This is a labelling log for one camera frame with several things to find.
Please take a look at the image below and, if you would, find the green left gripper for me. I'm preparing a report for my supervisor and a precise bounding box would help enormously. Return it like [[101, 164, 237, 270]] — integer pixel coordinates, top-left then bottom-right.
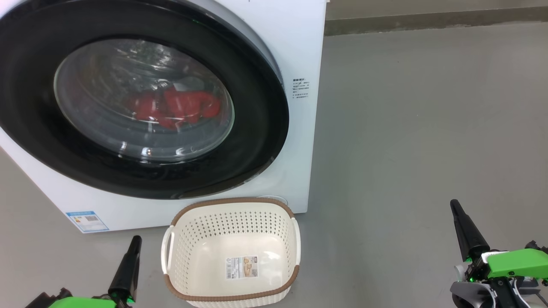
[[26, 235, 143, 308]]

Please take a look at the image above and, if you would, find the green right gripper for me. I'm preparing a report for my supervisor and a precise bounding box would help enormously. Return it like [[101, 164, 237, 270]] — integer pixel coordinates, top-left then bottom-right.
[[450, 199, 548, 308]]

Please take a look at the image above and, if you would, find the red and white garment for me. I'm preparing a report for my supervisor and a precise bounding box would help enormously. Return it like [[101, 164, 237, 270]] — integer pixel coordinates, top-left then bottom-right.
[[125, 87, 222, 130]]

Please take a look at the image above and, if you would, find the round black washer door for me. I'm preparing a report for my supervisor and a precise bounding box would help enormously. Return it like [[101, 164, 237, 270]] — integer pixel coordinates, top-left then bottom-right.
[[0, 0, 290, 200]]

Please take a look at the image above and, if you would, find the cream laundry basket brown rim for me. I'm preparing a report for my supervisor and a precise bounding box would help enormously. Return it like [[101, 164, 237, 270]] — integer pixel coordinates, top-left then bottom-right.
[[161, 197, 301, 308]]

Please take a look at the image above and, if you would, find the white front-load washing machine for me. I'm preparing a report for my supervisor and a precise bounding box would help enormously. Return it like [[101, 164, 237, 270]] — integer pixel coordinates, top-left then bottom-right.
[[0, 0, 327, 234]]

